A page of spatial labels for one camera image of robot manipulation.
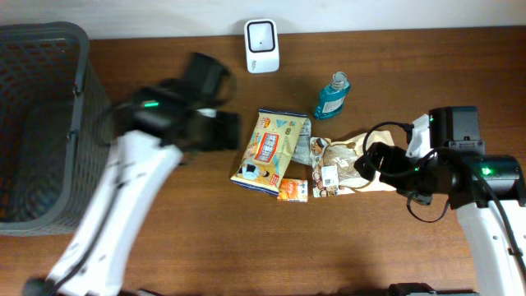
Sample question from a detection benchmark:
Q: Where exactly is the small orange snack packet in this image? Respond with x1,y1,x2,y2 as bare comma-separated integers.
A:
277,178,308,202

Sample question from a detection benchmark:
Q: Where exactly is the beige PanTree snack pouch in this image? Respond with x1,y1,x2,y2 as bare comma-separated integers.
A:
309,133,395,198

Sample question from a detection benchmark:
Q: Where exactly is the grey plastic mesh basket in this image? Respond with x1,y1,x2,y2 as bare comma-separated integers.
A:
1,22,113,237

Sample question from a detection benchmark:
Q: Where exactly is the right black cable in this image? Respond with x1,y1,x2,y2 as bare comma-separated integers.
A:
361,121,451,224

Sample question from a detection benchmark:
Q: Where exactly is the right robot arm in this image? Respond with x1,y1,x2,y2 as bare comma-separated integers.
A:
354,106,525,295

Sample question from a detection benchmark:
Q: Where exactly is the white barcode scanner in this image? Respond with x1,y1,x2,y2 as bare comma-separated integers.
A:
244,19,280,74

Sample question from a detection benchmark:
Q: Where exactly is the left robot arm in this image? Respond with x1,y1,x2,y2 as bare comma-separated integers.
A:
22,53,239,295

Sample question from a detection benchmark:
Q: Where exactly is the silver foil snack packet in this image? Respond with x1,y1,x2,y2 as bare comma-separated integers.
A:
292,118,311,165

